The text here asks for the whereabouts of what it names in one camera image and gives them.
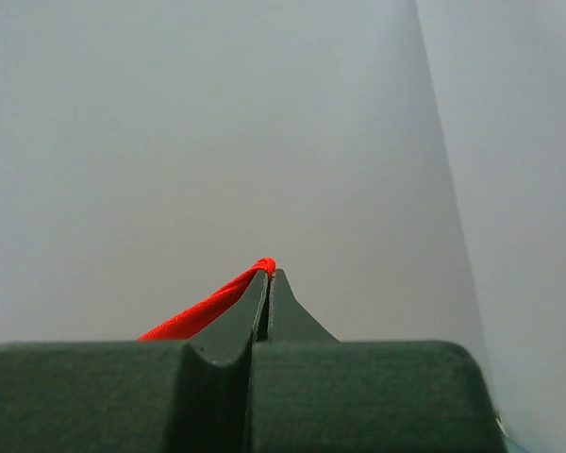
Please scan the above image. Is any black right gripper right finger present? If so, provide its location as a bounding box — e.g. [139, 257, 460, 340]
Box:
[257, 269, 338, 343]

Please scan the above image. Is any bright red t-shirt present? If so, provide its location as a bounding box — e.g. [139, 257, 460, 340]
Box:
[138, 257, 276, 342]

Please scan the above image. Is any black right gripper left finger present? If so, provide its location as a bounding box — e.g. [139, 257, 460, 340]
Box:
[186, 270, 270, 367]

